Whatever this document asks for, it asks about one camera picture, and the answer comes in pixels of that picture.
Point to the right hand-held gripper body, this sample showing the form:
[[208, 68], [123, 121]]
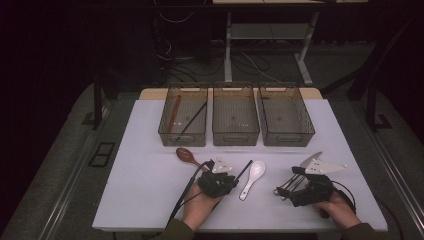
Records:
[[311, 193]]

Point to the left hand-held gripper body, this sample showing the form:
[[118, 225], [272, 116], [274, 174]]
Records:
[[215, 185]]

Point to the metal fork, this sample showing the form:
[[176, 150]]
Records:
[[293, 185]]

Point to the black chopstick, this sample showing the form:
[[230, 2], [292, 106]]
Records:
[[191, 121], [245, 169]]

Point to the metal table knife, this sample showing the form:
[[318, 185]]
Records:
[[313, 158]]

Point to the white ceramic spoon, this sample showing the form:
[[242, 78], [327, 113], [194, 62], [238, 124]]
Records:
[[255, 171]]

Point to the brown wooden spoon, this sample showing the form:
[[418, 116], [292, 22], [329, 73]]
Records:
[[185, 155]]

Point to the brown transparent plastic bin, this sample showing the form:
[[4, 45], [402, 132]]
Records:
[[184, 116], [285, 115], [235, 115]]

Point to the brown wooden chopstick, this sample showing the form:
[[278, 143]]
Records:
[[175, 111], [172, 115]]

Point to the person's left hand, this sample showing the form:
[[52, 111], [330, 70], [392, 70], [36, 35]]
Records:
[[200, 210]]

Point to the person's right hand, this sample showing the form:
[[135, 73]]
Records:
[[338, 210]]

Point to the black metal stand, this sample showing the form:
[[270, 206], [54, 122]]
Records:
[[371, 110], [97, 103]]

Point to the metal floor rail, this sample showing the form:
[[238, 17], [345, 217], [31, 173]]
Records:
[[400, 180], [66, 190]]

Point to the white metal desk frame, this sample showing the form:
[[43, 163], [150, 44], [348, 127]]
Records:
[[266, 31]]

